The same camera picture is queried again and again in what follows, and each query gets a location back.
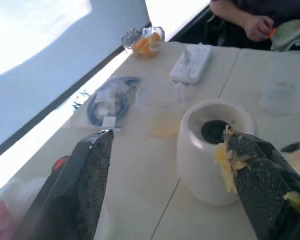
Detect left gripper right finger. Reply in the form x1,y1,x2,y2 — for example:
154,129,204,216
224,132,300,240

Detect clear bag with blue cable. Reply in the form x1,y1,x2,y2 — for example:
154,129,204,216
71,75,142,131

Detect green white cloth item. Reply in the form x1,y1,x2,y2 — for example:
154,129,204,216
269,19,300,52

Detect clear round plastic container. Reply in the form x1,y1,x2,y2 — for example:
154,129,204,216
134,83,166,110

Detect small wavy glass bowl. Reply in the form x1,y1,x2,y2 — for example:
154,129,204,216
120,25,166,60

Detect white power strip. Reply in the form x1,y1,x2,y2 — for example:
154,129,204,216
169,44,213,85

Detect person's right hand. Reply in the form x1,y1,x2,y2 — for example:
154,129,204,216
244,14,275,42

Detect clear small measuring cup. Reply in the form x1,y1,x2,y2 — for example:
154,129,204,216
260,57,300,116

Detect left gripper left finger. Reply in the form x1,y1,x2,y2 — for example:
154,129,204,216
14,128,115,240

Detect orange black tape measure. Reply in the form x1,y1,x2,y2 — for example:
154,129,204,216
50,155,71,176

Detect white blender base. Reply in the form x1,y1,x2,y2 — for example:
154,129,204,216
175,98,256,208

